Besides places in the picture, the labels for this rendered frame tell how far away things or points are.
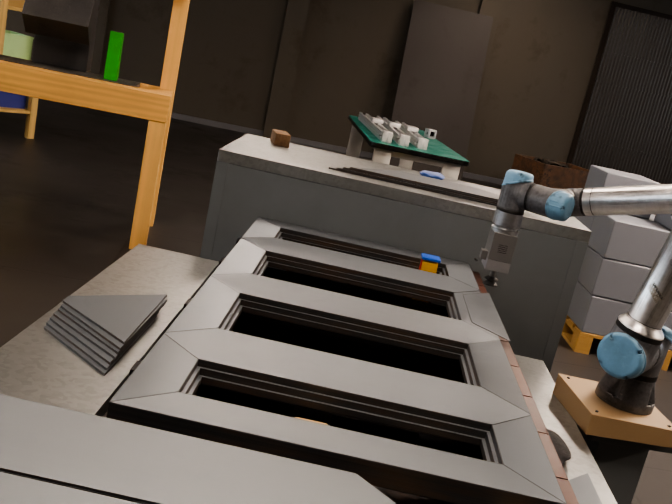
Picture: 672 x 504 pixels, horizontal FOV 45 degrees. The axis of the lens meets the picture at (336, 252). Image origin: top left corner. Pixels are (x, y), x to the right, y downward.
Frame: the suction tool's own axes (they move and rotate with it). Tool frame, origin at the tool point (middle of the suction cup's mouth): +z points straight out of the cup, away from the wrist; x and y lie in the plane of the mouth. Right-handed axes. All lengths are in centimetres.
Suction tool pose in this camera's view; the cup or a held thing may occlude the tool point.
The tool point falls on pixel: (489, 284)
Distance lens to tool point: 228.2
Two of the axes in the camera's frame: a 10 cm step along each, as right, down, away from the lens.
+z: -2.1, 9.5, 2.4
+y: -0.5, 2.3, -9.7
